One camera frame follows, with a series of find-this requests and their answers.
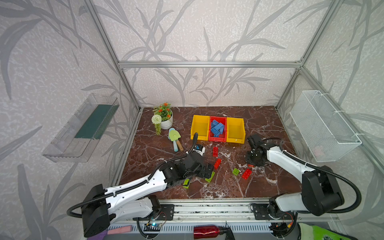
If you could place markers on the green brick diagonal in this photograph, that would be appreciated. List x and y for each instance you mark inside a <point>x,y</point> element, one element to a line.
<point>210,179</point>

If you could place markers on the red bin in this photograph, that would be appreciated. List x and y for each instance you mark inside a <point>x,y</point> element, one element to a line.
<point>223,136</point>

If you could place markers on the green white object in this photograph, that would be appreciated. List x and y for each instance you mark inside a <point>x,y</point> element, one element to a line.
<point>308,232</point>

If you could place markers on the left yellow bin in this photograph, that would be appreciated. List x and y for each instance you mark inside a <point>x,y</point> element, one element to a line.
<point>200,125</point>

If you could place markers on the right yellow bin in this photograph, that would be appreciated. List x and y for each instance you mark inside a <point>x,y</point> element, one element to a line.
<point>236,130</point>

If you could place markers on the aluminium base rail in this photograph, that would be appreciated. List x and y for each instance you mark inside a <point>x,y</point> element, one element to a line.
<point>186,211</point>

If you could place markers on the purple tool pink handle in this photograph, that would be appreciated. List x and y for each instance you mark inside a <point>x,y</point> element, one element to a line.
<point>121,230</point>

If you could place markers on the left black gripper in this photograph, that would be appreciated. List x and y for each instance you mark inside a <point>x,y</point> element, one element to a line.
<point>206,171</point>

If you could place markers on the clear plastic wall shelf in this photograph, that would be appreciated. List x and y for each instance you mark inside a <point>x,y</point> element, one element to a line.
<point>78,139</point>

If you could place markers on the electronics board with led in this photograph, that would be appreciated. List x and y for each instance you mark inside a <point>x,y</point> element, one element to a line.
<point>152,227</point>

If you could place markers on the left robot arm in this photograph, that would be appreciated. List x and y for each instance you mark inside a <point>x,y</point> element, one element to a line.
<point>136,199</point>

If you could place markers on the light blue garden trowel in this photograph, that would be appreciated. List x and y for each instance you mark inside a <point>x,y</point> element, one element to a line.
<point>174,142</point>

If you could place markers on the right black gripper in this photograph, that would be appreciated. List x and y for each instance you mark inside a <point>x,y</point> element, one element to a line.
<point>253,160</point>

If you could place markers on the small green brick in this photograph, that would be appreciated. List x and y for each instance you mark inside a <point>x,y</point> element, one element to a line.
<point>236,171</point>

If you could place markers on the white wire basket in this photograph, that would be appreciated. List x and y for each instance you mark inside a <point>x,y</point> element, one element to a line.
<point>327,134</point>

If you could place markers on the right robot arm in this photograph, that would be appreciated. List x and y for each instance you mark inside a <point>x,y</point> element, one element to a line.
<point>320,194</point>

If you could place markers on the red metal bottle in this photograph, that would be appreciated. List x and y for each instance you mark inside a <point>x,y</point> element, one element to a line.
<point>207,232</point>

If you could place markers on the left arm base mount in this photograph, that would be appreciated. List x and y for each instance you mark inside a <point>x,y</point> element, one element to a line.
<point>166,213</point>

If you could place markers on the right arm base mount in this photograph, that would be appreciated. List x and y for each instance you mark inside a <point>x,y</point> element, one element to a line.
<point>264,211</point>

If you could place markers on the potted plant white pot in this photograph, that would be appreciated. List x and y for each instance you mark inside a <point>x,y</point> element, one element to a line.
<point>162,118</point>

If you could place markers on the yellow bin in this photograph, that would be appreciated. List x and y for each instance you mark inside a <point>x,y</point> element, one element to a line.
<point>200,125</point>
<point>236,130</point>

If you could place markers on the green brick lower left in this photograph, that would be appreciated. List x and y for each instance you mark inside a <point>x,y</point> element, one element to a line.
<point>186,183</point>

